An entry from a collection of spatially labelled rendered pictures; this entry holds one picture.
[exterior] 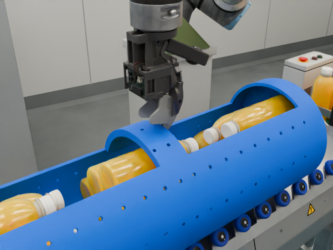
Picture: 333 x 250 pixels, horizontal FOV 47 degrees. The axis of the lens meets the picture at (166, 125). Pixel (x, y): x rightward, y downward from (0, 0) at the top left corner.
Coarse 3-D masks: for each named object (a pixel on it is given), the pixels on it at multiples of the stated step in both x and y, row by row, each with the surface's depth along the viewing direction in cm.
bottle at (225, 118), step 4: (232, 112) 100; (224, 116) 97; (228, 116) 96; (220, 120) 96; (224, 120) 95; (228, 120) 95; (216, 124) 96; (220, 124) 95; (216, 128) 94; (220, 128) 94; (220, 132) 94; (220, 136) 94
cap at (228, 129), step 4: (224, 124) 88; (228, 124) 87; (232, 124) 87; (224, 128) 88; (228, 128) 87; (232, 128) 87; (236, 128) 87; (224, 132) 88; (228, 132) 87; (232, 132) 86; (236, 132) 87; (224, 136) 89
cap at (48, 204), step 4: (44, 196) 64; (48, 196) 64; (40, 200) 64; (44, 200) 64; (48, 200) 64; (52, 200) 64; (44, 204) 63; (48, 204) 63; (52, 204) 64; (48, 208) 63; (52, 208) 64; (48, 212) 63; (52, 212) 64
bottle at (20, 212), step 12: (0, 204) 60; (12, 204) 60; (24, 204) 61; (36, 204) 63; (0, 216) 58; (12, 216) 59; (24, 216) 60; (36, 216) 62; (0, 228) 58; (12, 228) 59
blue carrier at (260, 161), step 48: (240, 96) 107; (288, 96) 91; (144, 144) 70; (240, 144) 77; (288, 144) 84; (0, 192) 74; (48, 192) 82; (144, 192) 65; (192, 192) 69; (240, 192) 77; (0, 240) 53; (48, 240) 55; (96, 240) 59; (144, 240) 64; (192, 240) 74
